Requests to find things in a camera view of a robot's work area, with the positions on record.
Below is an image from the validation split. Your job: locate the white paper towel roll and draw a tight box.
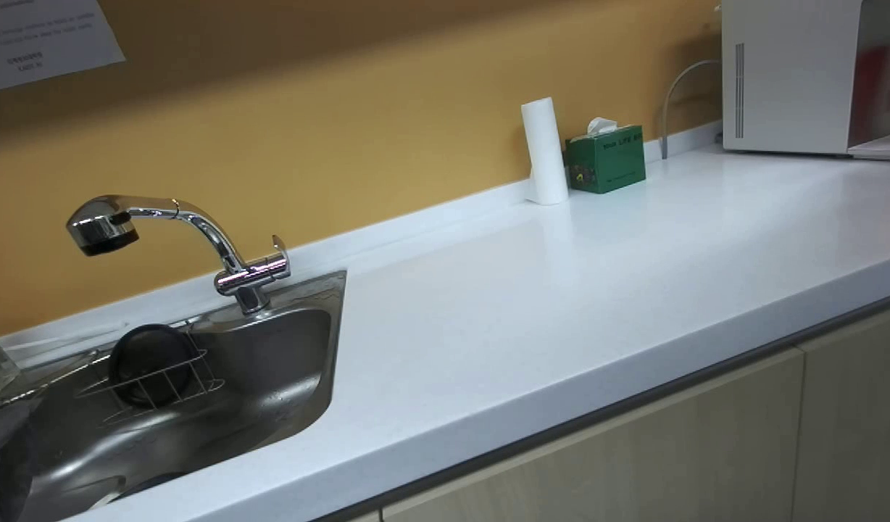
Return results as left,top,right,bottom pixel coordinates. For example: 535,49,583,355
523,98,569,207

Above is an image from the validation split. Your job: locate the green tissue box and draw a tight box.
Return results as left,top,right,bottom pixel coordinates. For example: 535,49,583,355
564,118,646,195

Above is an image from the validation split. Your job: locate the white coffeemaker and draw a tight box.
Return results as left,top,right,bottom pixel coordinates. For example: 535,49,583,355
722,0,890,159

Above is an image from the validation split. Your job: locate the grey coffeemaker cable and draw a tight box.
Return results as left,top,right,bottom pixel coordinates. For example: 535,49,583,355
656,56,725,162

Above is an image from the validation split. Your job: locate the light wood right cabinet door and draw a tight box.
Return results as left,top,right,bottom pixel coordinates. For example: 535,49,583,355
796,310,890,522

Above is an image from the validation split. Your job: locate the stainless steel sink basin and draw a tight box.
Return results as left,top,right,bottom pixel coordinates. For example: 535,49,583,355
0,272,346,522

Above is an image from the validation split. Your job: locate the chrome sink faucet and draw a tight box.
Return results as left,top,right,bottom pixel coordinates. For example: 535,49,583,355
68,195,290,317

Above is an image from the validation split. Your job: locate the wire sink rack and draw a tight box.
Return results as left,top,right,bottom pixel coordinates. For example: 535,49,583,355
81,347,223,408

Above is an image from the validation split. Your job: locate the light wood cabinet door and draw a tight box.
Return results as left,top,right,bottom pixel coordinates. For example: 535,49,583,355
382,355,804,522
796,310,890,522

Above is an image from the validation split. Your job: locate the white paper notice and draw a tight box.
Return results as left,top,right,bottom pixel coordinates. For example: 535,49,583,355
0,0,124,91

